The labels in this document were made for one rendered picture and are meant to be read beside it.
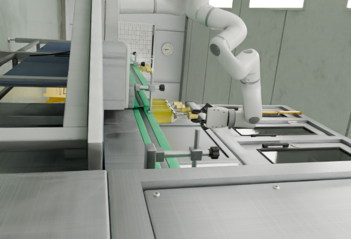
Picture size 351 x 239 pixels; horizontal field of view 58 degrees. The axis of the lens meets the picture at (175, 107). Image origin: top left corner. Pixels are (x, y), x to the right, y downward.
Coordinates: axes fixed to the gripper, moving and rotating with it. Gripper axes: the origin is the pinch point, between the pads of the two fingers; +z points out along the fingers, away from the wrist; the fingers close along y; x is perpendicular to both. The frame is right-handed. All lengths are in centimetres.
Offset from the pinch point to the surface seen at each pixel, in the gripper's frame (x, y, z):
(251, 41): -290, 24, -82
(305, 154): -5, -17, -57
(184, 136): -3.9, -12.4, 4.0
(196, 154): 78, 14, 3
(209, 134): -8.7, -11.7, -8.4
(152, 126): 31.2, 3.8, 17.5
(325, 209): 105, 19, -13
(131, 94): 17.5, 11.9, 27.7
